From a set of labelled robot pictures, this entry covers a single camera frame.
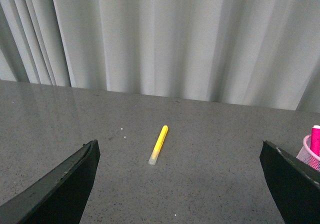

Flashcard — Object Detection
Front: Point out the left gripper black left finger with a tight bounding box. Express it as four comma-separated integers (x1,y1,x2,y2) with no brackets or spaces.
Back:
0,140,100,224

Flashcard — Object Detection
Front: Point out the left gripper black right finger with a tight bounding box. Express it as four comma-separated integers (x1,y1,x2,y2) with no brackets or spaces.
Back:
259,140,320,224

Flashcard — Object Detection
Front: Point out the pink highlighter pen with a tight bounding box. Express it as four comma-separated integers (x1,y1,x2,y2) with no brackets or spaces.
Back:
309,125,320,170

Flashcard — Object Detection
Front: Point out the pink mesh cup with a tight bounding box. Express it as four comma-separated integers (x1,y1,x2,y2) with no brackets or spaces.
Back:
296,134,320,172

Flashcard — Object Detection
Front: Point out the yellow highlighter pen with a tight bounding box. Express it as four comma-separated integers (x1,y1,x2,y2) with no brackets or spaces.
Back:
148,125,169,165

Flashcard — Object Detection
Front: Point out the white curtain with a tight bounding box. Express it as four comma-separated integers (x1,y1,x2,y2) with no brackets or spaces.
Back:
0,0,320,112

